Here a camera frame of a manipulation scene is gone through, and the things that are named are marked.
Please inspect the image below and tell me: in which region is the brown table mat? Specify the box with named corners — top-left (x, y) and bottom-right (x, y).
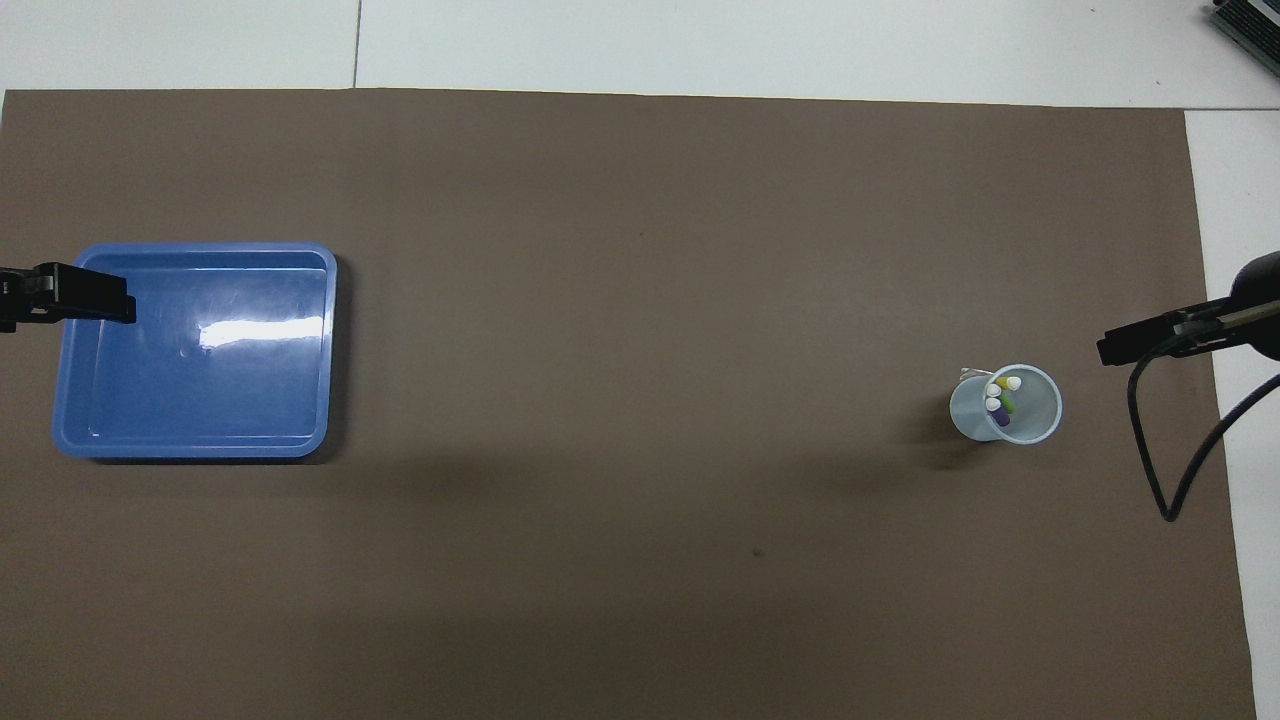
top-left (0, 88), bottom-right (1259, 720)

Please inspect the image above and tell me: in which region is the blue plastic tray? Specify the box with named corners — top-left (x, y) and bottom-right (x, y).
top-left (52, 242), bottom-right (338, 459)

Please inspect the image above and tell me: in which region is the translucent plastic pen cup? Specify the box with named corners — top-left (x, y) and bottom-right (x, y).
top-left (950, 364), bottom-right (1063, 445)

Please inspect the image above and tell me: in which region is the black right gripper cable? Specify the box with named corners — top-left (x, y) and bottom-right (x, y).
top-left (1128, 300), bottom-right (1280, 523)

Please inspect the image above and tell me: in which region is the grey striped device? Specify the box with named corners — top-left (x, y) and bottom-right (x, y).
top-left (1205, 0), bottom-right (1280, 76)

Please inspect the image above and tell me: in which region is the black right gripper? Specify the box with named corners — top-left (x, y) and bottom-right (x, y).
top-left (1097, 250), bottom-right (1280, 367)

